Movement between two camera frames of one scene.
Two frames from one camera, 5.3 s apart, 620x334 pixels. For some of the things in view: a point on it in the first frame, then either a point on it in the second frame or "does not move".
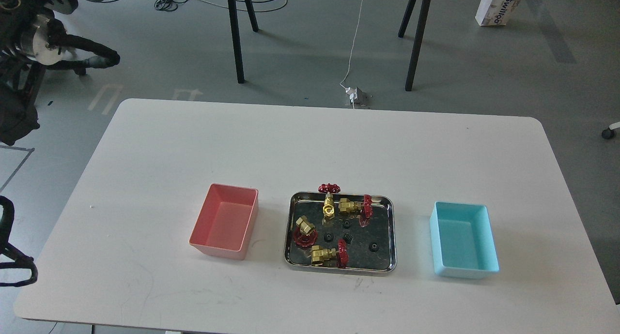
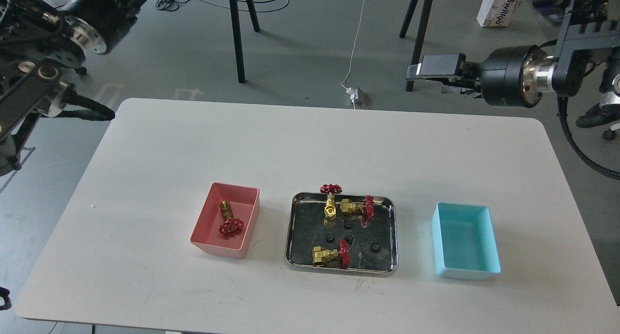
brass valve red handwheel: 305,235 -> 232,226
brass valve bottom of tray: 330,258 does not move
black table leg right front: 421,31 does not move
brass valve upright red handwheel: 328,209 does not move
